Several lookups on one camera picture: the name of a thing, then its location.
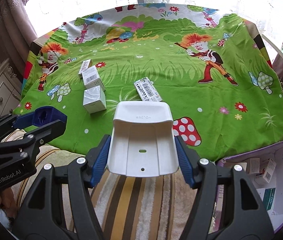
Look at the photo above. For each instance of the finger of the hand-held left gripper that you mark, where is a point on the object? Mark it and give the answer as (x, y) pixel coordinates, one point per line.
(21, 121)
(54, 130)

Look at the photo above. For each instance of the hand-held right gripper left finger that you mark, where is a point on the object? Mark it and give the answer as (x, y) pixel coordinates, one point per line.
(101, 157)

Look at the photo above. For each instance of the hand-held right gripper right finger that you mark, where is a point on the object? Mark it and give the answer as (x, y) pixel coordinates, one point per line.
(185, 165)

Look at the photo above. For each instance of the dark blue plastic block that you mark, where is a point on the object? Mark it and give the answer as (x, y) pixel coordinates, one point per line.
(56, 113)

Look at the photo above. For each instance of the white plastic holder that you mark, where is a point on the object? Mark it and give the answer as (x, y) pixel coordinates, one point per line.
(141, 135)

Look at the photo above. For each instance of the white carved dresser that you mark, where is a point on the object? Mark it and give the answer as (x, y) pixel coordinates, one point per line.
(0, 92)

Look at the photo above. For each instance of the silver white box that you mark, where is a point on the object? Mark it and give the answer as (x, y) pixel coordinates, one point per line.
(94, 100)

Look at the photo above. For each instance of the striped brown towel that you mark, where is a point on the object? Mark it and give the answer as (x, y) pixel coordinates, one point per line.
(136, 205)

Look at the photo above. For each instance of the white box with barcode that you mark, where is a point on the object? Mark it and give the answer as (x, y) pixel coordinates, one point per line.
(94, 78)

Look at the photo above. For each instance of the small white box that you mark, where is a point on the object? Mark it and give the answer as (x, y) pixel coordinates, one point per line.
(253, 166)

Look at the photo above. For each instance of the narrow white printed box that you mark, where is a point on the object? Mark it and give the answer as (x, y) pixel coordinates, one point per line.
(85, 67)

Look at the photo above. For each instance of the long white barcode box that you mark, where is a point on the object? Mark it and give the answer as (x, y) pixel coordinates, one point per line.
(147, 90)

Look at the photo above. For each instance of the white box with red print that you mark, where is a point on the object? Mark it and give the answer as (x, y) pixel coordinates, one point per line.
(267, 170)

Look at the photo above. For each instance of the teal and white box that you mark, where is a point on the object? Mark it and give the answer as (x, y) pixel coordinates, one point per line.
(269, 199)

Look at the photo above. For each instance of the green cartoon printed cloth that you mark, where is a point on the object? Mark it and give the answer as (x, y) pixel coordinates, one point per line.
(156, 55)

